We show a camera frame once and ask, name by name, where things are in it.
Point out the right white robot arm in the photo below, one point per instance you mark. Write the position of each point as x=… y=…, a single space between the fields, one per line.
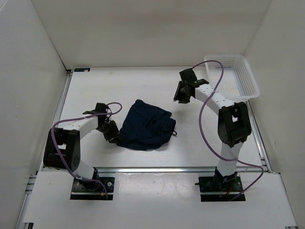
x=233 y=126

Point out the aluminium front rail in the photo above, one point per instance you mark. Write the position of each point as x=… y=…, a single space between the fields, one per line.
x=156 y=169

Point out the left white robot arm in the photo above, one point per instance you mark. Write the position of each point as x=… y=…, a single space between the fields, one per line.
x=63 y=147

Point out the white perforated plastic basket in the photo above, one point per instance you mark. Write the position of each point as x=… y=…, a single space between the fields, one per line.
x=238 y=83

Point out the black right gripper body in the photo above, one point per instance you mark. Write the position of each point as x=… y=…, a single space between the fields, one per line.
x=181 y=95

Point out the aluminium left side rail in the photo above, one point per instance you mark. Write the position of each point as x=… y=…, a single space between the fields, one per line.
x=31 y=181

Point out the navy blue shorts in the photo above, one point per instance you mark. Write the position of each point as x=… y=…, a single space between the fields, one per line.
x=146 y=127

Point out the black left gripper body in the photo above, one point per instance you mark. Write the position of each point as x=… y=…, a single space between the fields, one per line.
x=109 y=130

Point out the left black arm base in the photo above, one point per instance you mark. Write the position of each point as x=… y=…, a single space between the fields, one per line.
x=83 y=190

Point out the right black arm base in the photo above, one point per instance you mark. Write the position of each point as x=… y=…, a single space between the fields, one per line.
x=211 y=191

